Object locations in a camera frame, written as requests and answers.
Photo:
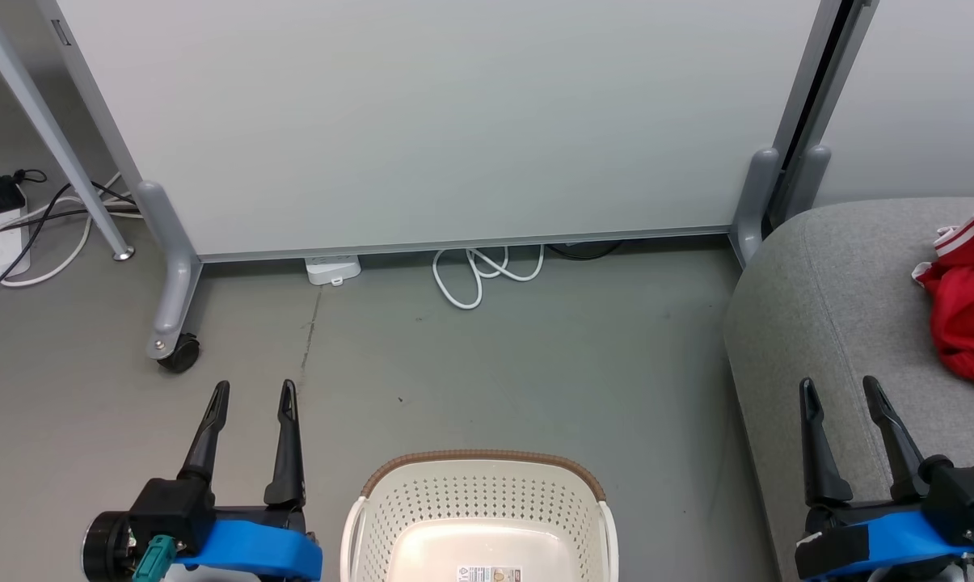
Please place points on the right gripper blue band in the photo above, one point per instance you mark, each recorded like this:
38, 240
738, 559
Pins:
899, 537

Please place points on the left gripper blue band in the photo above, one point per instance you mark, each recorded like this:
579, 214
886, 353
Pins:
252, 546

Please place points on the red garment with white stripes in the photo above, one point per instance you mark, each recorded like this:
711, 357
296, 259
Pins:
971, 315

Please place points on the white laundry basket brown rim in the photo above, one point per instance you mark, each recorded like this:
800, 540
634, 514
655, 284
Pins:
486, 517

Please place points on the black caster wheel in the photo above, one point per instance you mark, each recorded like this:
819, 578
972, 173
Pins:
181, 354

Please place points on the grey fabric sofa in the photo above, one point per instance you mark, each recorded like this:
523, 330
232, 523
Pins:
826, 307

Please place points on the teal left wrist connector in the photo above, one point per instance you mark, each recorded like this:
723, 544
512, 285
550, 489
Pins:
157, 559

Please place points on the small white power strip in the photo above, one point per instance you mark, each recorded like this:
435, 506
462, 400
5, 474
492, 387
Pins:
333, 268

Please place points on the printed label sticker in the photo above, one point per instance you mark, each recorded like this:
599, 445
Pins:
489, 575

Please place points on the black power adapter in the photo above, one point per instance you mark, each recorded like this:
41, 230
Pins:
2, 196

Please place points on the white partition behind sofa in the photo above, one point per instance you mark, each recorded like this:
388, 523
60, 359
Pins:
923, 89

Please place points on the grey metal table leg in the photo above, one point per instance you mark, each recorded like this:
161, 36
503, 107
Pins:
42, 129

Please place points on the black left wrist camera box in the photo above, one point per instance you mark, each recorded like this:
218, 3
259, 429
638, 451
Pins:
171, 509

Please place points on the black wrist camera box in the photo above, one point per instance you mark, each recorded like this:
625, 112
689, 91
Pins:
967, 489
171, 509

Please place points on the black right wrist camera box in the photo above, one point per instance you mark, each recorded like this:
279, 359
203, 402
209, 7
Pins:
967, 489

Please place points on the wide white partition grey frame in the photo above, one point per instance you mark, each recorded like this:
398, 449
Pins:
454, 121

